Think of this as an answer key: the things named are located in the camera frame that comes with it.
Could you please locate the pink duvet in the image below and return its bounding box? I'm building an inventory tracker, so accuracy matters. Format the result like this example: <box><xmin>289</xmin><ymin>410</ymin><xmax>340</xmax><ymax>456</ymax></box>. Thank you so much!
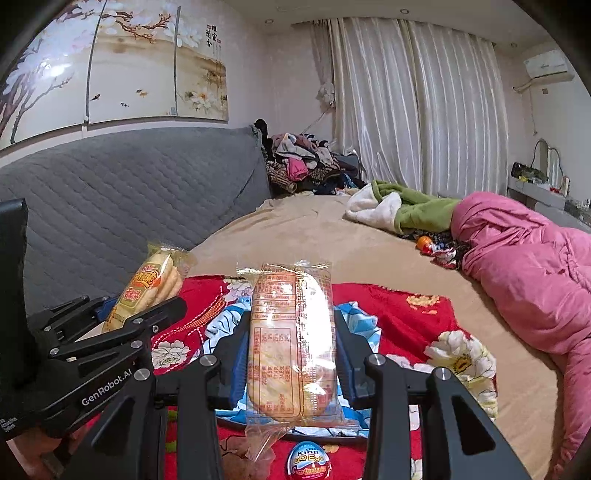
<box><xmin>450</xmin><ymin>191</ymin><xmax>591</xmax><ymax>476</ymax></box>

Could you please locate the white curtain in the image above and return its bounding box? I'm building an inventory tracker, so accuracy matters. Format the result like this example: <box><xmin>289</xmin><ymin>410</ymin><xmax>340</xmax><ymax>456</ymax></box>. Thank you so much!
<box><xmin>311</xmin><ymin>17</ymin><xmax>509</xmax><ymax>199</ymax></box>

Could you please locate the grey dresser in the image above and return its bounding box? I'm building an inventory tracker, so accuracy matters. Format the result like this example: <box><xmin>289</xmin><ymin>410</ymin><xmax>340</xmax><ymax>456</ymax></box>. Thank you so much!
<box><xmin>508</xmin><ymin>178</ymin><xmax>591</xmax><ymax>232</ymax></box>

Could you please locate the red floral blanket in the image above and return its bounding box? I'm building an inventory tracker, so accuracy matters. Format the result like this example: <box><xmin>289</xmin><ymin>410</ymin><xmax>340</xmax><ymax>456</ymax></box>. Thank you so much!
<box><xmin>152</xmin><ymin>274</ymin><xmax>499</xmax><ymax>480</ymax></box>

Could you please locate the green and white blanket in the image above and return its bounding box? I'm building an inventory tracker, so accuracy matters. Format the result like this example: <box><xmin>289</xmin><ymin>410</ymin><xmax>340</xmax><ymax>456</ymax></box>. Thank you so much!
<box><xmin>345</xmin><ymin>179</ymin><xmax>462</xmax><ymax>235</ymax></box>

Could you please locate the white air conditioner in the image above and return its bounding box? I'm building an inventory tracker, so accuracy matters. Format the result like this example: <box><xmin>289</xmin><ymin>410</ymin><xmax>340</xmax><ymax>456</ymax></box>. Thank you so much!
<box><xmin>523</xmin><ymin>48</ymin><xmax>575</xmax><ymax>84</ymax></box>

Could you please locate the pile of clothes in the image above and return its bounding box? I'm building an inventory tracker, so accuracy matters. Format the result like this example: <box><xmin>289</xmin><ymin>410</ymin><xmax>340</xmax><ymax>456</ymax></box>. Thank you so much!
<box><xmin>253</xmin><ymin>119</ymin><xmax>370</xmax><ymax>199</ymax></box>

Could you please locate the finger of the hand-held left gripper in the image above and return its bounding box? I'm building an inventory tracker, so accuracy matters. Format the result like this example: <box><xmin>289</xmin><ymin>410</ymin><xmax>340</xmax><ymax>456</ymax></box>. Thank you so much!
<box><xmin>27</xmin><ymin>295</ymin><xmax>118</xmax><ymax>342</ymax></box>
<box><xmin>46</xmin><ymin>298</ymin><xmax>188</xmax><ymax>370</ymax></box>

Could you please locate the floral wall mural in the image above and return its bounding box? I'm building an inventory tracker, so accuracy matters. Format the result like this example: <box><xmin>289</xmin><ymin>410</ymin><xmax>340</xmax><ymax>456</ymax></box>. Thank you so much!
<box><xmin>0</xmin><ymin>0</ymin><xmax>229</xmax><ymax>144</ymax></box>

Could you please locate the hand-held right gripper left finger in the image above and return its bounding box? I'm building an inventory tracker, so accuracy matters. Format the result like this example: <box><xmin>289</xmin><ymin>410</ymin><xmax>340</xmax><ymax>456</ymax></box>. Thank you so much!
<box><xmin>62</xmin><ymin>309</ymin><xmax>252</xmax><ymax>480</ymax></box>

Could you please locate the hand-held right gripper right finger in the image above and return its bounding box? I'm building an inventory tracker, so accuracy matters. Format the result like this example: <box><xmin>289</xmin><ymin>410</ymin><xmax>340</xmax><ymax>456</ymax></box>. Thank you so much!
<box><xmin>333</xmin><ymin>308</ymin><xmax>532</xmax><ymax>480</ymax></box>

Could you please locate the chocolate egg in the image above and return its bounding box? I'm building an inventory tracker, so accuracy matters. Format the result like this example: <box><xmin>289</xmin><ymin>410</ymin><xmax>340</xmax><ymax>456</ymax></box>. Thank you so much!
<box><xmin>285</xmin><ymin>440</ymin><xmax>334</xmax><ymax>480</ymax></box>

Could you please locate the vanity mirror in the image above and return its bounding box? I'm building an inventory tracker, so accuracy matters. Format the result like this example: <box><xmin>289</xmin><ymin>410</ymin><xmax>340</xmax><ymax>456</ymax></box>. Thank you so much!
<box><xmin>531</xmin><ymin>138</ymin><xmax>566</xmax><ymax>185</ymax></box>

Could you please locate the grey quilted headboard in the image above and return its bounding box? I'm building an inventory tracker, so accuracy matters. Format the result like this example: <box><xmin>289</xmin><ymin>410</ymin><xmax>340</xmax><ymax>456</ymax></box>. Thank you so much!
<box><xmin>0</xmin><ymin>126</ymin><xmax>273</xmax><ymax>315</ymax></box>

